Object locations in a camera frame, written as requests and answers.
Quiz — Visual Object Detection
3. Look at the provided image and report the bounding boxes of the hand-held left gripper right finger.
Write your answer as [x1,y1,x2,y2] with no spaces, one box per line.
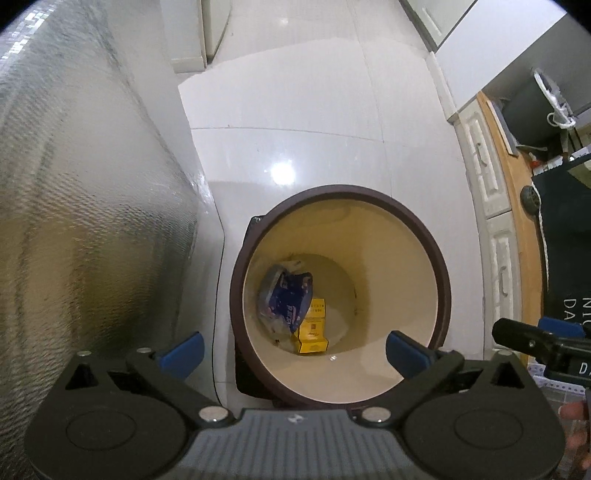
[359,330,529,425]

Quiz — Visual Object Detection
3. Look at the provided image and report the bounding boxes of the beige waste bin brown rim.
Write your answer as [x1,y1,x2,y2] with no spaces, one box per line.
[229,185,452,409]

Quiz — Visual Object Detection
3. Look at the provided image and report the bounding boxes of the white bin liner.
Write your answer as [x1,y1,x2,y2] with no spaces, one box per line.
[531,67,578,130]

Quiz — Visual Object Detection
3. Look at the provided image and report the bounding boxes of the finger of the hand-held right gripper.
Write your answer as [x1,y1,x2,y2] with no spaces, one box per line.
[538,316,586,340]
[492,318,557,358]

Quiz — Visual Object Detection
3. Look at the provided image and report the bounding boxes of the white cabinet wooden top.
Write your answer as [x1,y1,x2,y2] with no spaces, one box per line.
[455,90,550,365]

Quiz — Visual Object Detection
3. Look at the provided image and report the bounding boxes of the black printed cloth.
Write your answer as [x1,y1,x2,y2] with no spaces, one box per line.
[531,152,591,402]

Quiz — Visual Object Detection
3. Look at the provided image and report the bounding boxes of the grey flat board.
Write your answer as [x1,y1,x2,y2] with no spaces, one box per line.
[487,99,520,158]

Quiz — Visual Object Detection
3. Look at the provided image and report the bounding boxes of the white kitchen cabinets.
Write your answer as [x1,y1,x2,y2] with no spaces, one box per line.
[399,0,478,51]

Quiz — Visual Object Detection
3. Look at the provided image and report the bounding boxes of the person's right hand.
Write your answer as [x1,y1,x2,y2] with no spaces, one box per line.
[558,401,591,469]

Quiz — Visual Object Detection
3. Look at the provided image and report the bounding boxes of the blue snack packet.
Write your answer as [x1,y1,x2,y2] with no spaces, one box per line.
[259,262,315,335]

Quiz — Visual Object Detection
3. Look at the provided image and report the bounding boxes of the grey waste bin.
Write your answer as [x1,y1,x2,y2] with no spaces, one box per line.
[501,69,578,144]

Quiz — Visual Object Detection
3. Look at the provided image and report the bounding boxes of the black wheel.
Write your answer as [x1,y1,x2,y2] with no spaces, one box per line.
[521,185,542,215]

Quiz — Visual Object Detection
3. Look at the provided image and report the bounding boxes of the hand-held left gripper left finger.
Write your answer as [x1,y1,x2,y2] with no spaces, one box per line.
[65,331,234,428]

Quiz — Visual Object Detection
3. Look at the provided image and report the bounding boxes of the yellow carton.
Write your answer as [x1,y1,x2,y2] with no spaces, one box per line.
[291,298,329,355]

